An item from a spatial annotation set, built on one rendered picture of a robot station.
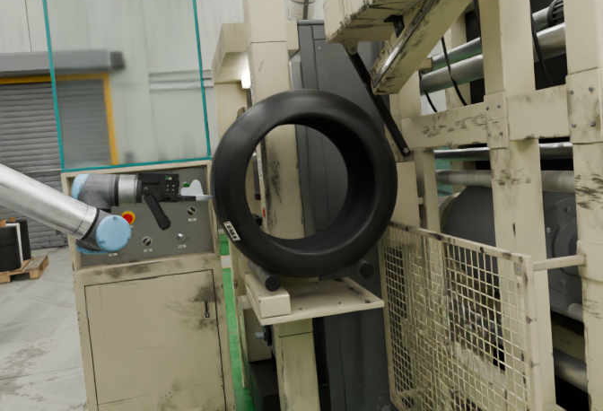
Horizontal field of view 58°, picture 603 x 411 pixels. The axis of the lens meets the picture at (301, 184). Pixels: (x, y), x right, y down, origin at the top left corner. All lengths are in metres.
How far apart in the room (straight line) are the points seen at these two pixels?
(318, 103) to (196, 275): 0.93
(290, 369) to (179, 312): 0.49
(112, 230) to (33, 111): 9.55
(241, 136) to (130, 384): 1.16
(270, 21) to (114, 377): 1.44
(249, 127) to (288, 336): 0.82
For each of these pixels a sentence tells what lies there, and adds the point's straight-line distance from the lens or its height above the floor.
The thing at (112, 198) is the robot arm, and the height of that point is 1.18.
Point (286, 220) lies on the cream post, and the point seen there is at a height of 1.03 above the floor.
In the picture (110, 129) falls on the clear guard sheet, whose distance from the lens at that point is 2.17.
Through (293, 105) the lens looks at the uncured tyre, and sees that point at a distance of 1.53.
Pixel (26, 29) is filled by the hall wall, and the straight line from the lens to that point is 11.21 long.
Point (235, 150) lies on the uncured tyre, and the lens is 1.50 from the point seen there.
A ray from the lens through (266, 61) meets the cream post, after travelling 1.92.
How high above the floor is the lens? 1.25
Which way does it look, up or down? 3 degrees down
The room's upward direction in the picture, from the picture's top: 5 degrees counter-clockwise
